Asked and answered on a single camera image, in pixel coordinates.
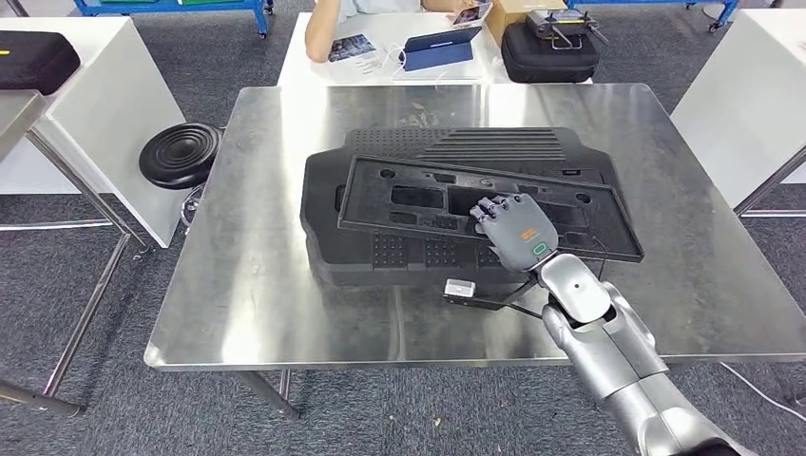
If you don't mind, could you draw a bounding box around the black padded case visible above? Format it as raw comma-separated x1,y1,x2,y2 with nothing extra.
500,22,602,85
0,29,82,97

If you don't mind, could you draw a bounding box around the black plastic panel part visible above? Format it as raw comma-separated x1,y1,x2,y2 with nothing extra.
336,154,645,264

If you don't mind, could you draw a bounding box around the smartphone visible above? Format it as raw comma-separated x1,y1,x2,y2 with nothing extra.
451,1,494,28

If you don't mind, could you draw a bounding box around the grey remote controller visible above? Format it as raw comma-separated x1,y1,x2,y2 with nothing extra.
525,8,611,50

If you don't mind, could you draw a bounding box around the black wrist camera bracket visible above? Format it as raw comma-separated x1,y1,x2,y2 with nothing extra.
440,276,546,316

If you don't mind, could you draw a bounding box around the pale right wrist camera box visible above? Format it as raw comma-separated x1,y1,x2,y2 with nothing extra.
442,278,477,301

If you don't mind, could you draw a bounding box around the large black moulded part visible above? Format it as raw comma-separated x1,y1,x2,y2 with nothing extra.
299,126,625,289

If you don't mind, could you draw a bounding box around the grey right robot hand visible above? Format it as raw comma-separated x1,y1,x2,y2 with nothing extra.
469,193,561,274

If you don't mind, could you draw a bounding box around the blue tablet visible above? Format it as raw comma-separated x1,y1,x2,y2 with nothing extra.
397,26,484,73

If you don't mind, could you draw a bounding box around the blue metal shelf rack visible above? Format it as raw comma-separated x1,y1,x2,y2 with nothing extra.
72,0,277,40

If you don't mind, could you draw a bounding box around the person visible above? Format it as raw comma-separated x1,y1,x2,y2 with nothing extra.
304,0,493,65

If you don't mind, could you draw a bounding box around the white floor cable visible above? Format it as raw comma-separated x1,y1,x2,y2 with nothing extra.
720,361,806,408

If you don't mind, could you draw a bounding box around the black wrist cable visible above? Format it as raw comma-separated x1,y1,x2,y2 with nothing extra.
590,234,610,282

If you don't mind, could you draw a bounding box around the printed booklet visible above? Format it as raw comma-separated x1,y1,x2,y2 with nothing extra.
326,32,379,65

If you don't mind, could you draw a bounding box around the white table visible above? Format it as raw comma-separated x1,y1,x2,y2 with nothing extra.
277,10,594,87

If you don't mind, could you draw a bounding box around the cardboard box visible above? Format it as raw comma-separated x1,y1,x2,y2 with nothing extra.
485,0,568,47

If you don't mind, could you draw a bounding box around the steel table frame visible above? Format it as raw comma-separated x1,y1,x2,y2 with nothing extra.
733,142,806,219

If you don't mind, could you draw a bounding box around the steel workbench table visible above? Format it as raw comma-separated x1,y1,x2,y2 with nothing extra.
143,83,806,421

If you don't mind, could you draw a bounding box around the black round stool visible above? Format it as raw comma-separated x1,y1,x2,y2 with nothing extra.
138,122,223,236

